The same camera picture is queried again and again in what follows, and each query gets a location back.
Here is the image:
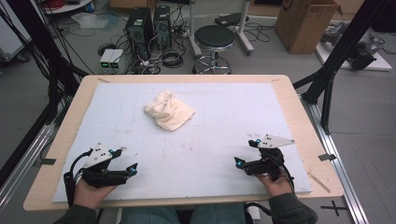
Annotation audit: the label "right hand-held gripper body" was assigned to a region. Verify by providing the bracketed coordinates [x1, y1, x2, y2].
[244, 133, 296, 182]

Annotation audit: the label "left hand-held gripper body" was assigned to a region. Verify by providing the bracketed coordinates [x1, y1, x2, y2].
[81, 143, 130, 189]

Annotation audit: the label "cream printed cloth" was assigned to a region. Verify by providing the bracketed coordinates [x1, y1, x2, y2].
[143, 90, 196, 133]

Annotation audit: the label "person's left hand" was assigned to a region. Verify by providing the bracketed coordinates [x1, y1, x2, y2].
[73, 178, 118, 211]

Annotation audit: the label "person's right hand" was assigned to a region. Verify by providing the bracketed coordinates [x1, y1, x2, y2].
[255, 167, 293, 198]

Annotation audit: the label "person's blue jeans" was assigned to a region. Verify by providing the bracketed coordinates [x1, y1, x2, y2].
[120, 206, 247, 224]

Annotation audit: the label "brown tape strip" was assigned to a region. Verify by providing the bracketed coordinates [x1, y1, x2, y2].
[307, 172, 332, 194]

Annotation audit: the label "black tape cross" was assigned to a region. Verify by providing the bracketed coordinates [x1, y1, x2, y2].
[320, 200, 348, 217]

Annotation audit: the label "white power supply box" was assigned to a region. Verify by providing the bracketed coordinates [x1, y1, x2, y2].
[108, 49, 124, 70]
[99, 49, 116, 70]

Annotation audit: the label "black round stool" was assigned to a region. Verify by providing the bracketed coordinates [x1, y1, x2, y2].
[192, 24, 236, 75]

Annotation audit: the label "black computer tower green front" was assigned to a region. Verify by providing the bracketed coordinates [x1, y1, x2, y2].
[125, 7, 155, 60]

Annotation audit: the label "flat black bag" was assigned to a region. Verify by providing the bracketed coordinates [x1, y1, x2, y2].
[214, 12, 250, 27]

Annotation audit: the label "brown cardboard box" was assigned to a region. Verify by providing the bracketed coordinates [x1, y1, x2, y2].
[274, 0, 343, 54]

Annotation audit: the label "black computer tower grey front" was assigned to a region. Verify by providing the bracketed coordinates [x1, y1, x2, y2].
[153, 5, 173, 50]

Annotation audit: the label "clear plastic bag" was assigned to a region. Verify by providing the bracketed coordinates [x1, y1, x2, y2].
[71, 12, 120, 31]

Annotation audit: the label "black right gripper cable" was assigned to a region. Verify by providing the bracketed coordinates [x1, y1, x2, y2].
[244, 155, 296, 224]

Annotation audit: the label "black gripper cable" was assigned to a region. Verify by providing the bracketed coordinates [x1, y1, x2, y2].
[244, 155, 296, 224]
[63, 148, 93, 208]

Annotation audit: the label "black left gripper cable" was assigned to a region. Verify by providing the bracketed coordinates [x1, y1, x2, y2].
[63, 148, 93, 208]

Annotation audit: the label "aluminium rail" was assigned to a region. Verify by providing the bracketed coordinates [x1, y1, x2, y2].
[300, 94, 370, 224]
[0, 124, 55, 213]

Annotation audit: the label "coiled black cables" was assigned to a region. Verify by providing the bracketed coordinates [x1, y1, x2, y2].
[162, 49, 185, 69]

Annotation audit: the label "black metal frame post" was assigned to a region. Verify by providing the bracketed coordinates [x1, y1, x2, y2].
[292, 0, 387, 135]

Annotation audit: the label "black metal frame with cables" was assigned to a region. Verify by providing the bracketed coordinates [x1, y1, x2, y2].
[0, 0, 90, 125]

